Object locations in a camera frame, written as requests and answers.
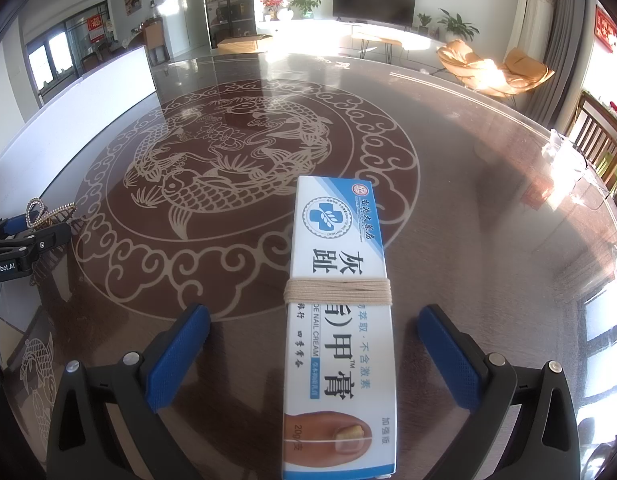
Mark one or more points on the dark framed glass door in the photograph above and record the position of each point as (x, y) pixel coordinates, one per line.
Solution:
(63, 55)

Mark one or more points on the wooden slatted chair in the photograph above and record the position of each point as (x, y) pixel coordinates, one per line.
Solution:
(595, 130)

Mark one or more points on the clear plastic bag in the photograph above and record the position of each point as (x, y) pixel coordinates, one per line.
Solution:
(570, 165)

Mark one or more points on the red wall hanging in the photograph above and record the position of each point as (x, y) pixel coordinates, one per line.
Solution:
(605, 27)

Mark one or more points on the red door poster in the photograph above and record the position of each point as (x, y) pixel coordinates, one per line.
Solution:
(96, 27)

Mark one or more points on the small green potted plant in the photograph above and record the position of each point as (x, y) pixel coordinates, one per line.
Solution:
(425, 22)

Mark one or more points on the wooden hairpin-leg stool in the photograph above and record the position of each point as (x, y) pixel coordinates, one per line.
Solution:
(376, 42)

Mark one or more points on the large leafy potted plant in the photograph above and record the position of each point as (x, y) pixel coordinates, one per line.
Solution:
(457, 25)

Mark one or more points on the small wooden cabinet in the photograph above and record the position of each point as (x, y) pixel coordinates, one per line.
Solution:
(152, 36)

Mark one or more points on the white partition board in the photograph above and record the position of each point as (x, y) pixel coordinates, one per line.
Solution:
(88, 120)

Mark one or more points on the black flat television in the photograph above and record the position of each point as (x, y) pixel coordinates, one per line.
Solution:
(375, 2)

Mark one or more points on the orange lounge chair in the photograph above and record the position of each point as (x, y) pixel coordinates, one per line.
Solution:
(520, 72)
(463, 62)

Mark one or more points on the brown patterned glass desktop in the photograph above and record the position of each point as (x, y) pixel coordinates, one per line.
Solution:
(463, 210)

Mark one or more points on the grey curtain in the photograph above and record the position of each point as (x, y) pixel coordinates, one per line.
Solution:
(563, 50)

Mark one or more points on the white covered standing unit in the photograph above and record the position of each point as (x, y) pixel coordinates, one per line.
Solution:
(534, 15)

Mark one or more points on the white blue cream box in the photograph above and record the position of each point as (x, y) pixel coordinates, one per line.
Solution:
(338, 360)

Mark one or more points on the white door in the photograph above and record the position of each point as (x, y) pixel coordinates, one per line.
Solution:
(191, 10)

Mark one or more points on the dark glass display cabinet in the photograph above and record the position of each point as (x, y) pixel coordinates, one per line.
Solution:
(227, 5)

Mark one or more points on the bushy green potted plant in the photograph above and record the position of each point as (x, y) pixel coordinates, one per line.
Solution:
(306, 4)

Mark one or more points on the white television console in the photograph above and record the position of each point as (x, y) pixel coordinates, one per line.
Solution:
(318, 30)

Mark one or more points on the rhinestone hair claw clip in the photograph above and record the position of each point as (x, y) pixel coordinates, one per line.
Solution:
(46, 212)

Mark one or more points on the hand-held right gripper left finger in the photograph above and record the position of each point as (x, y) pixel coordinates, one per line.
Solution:
(181, 355)

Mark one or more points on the brown cardboard box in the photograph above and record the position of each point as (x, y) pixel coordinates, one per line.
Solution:
(244, 44)

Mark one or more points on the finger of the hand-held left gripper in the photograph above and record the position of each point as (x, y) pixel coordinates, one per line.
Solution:
(38, 241)
(16, 224)

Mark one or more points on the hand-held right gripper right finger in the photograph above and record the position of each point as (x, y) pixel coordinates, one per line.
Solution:
(448, 355)

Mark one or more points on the red flower bouquet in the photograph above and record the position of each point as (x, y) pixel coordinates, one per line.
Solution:
(273, 4)

